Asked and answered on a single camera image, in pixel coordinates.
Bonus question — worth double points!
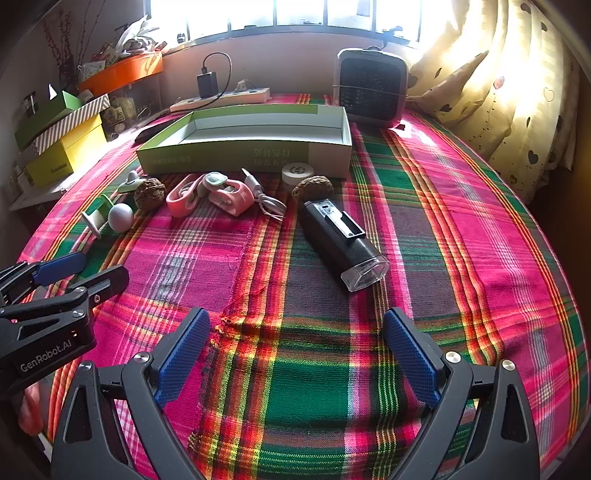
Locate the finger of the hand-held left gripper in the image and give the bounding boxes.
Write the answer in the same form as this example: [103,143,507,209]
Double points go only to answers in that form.
[0,252,87,305]
[0,265,130,340]

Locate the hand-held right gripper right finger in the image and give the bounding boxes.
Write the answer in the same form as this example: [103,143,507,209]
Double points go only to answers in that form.
[382,307,541,480]

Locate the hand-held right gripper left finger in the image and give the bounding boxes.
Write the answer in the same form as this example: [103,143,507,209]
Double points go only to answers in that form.
[50,307,212,480]

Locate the white egg-shaped ball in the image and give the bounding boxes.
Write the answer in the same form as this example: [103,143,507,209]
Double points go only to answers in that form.
[108,204,134,232]

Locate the green and white spool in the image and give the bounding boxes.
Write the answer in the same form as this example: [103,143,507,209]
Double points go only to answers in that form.
[82,194,122,239]

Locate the brown walnut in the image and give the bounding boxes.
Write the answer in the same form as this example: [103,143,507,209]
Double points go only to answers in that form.
[134,178,167,212]
[292,174,334,201]

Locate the white panda-face dome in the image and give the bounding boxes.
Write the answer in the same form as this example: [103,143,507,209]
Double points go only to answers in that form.
[116,171,145,193]

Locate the pink case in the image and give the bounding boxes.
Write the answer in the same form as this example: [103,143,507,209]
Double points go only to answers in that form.
[165,173,208,217]

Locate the black handheld microscope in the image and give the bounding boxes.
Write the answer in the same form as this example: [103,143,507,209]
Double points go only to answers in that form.
[298,198,391,292]

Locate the pink clip with green pad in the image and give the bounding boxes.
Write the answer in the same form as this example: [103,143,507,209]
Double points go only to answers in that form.
[201,172,254,216]

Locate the green and white cardboard box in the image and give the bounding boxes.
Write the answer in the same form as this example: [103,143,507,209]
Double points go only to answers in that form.
[135,104,354,180]

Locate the white round disc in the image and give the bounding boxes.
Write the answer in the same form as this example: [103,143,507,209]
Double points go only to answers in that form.
[281,163,313,190]

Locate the person's left hand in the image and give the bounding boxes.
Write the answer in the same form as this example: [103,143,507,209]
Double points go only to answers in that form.
[21,383,47,437]

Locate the plaid cloth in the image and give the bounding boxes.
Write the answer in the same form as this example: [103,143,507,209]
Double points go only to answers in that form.
[18,92,580,480]

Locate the yellow box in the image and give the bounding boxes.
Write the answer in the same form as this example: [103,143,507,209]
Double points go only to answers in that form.
[23,113,108,188]

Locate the black smartphone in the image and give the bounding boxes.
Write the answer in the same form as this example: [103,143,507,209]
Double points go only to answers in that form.
[132,124,167,145]

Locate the clear storage container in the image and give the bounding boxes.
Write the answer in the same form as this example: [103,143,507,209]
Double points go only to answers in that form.
[99,85,162,136]

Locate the orange tray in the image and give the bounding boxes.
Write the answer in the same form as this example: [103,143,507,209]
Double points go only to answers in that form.
[78,51,164,97]

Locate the printed paper cards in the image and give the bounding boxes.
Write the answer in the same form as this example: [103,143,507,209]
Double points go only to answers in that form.
[78,44,122,80]

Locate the dried branches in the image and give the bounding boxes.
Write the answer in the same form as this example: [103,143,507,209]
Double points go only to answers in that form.
[44,0,107,88]

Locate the black charger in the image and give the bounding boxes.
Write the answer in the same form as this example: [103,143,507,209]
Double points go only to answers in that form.
[197,71,220,99]

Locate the white power strip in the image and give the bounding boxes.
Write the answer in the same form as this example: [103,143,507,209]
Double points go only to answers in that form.
[169,88,271,114]

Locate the white crumpled bags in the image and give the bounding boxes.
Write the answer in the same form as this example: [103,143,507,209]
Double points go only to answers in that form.
[113,16,164,58]

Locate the small grey desk heater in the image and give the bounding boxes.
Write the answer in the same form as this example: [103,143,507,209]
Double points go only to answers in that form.
[332,47,409,128]

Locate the cream heart-print curtain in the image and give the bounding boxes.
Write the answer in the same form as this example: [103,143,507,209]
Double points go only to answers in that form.
[406,0,580,204]

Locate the barred window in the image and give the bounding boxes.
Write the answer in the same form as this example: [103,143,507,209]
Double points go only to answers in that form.
[143,0,467,49]

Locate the black charger cable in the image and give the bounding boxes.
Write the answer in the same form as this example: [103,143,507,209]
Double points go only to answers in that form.
[202,52,232,99]

